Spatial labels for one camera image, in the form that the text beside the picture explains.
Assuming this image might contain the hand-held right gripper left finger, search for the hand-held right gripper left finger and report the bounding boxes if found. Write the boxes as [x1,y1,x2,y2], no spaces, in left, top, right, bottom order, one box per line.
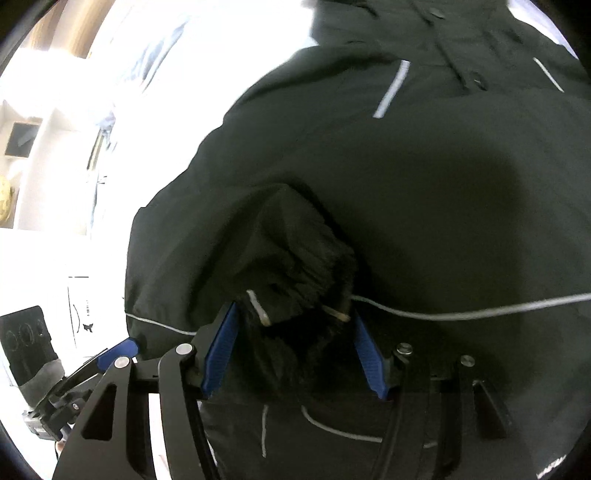
[51,302,241,480]

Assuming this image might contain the white cardboard box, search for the white cardboard box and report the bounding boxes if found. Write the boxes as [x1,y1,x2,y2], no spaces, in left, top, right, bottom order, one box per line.
[67,274,126,352]

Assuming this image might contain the wooden slatted headboard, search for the wooden slatted headboard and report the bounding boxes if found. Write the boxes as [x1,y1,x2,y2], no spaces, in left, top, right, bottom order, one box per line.
[28,0,112,59]

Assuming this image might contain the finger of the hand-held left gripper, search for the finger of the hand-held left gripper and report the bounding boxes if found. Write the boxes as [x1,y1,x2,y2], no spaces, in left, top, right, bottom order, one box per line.
[62,337,139,389]

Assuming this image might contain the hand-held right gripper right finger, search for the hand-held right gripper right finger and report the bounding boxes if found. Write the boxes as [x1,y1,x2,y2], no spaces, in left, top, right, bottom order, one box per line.
[352,314,515,480]

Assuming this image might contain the yellow round object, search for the yellow round object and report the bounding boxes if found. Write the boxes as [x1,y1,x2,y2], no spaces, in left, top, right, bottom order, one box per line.
[0,175,14,227]

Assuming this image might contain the black jacket with grey piping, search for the black jacket with grey piping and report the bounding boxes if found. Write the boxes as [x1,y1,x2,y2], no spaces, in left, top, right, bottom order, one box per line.
[124,0,591,480]

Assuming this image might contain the white wall shelf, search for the white wall shelf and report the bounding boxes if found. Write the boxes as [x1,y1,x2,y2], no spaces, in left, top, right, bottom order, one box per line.
[0,99,103,237]

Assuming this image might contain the black device with round dials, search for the black device with round dials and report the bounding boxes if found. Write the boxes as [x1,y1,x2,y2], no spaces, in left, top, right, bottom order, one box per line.
[0,305,64,403]

